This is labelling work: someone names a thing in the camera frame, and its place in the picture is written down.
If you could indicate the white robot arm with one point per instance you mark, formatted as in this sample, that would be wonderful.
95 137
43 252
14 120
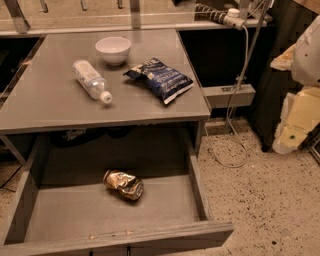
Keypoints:
305 67

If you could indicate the grey metal bracket box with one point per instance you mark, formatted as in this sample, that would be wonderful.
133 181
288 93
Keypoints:
223 96

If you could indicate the open grey drawer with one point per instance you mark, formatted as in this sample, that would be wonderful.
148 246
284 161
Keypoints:
63 208

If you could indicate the white power strip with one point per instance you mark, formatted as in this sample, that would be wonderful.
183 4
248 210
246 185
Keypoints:
234 17

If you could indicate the white ceramic bowl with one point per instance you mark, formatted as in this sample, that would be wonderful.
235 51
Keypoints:
114 50

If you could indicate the grey counter cabinet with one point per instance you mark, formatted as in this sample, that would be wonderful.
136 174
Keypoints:
68 85

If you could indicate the metal shelf rail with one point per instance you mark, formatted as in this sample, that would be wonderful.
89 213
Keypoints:
35 26

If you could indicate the blue chip bag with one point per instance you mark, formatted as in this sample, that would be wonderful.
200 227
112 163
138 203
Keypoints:
165 82

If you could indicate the clear plastic water bottle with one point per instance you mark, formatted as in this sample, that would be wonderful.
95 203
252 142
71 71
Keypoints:
91 80

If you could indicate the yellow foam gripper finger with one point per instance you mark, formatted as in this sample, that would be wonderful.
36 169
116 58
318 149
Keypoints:
300 114
284 61

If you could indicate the crushed orange soda can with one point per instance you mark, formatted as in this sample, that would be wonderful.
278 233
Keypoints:
129 186

